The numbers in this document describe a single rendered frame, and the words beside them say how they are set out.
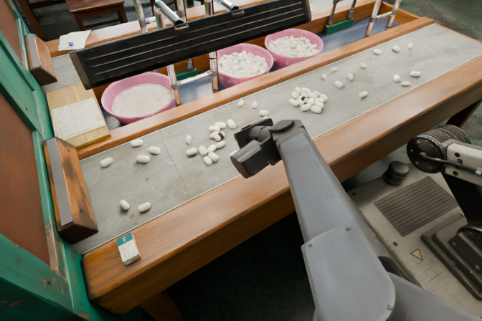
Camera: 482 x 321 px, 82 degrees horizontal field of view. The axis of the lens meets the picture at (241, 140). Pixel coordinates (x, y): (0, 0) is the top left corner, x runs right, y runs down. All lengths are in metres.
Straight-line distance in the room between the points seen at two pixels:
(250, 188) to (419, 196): 0.73
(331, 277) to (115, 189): 0.74
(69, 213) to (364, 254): 0.62
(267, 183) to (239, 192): 0.08
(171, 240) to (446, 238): 0.87
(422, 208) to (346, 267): 1.08
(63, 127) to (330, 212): 0.91
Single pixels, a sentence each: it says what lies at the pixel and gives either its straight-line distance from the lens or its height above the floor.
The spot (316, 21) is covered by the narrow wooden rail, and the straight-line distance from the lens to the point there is 1.63.
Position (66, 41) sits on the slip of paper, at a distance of 1.58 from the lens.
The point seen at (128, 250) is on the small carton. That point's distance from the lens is 0.70.
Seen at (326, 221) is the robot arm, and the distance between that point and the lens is 0.26.
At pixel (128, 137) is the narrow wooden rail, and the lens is 0.95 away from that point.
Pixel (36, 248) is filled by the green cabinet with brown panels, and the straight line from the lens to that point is 0.63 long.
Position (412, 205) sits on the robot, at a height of 0.48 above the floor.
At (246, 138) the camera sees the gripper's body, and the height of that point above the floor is 0.93.
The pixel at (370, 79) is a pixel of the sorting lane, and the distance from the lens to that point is 1.26.
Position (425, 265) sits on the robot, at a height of 0.47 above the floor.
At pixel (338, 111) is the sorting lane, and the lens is 1.05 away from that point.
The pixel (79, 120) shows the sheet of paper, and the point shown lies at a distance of 1.05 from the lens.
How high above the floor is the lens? 1.40
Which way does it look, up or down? 48 degrees down
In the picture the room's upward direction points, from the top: straight up
